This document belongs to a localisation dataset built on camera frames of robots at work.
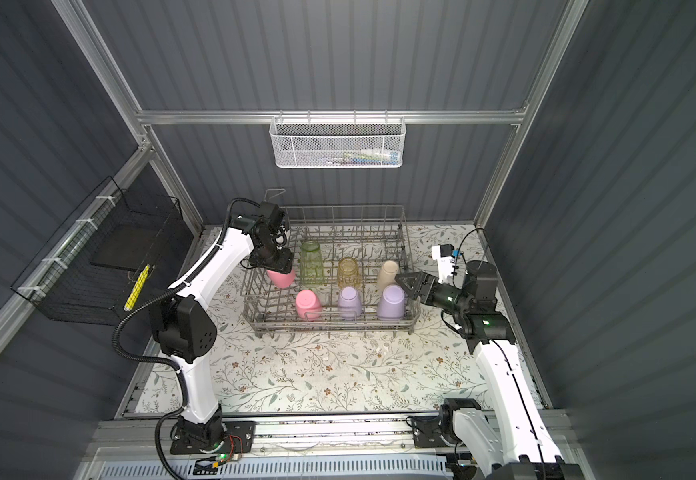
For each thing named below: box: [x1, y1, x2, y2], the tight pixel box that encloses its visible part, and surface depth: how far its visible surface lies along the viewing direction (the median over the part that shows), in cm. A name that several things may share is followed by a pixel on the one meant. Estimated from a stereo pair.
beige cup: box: [377, 260, 399, 293], surface depth 92 cm
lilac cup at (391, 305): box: [377, 284, 405, 320], surface depth 84 cm
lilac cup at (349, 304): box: [338, 286, 362, 321], surface depth 86 cm
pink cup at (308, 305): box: [295, 289, 322, 322], surface depth 86 cm
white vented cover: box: [99, 455, 450, 480], surface depth 72 cm
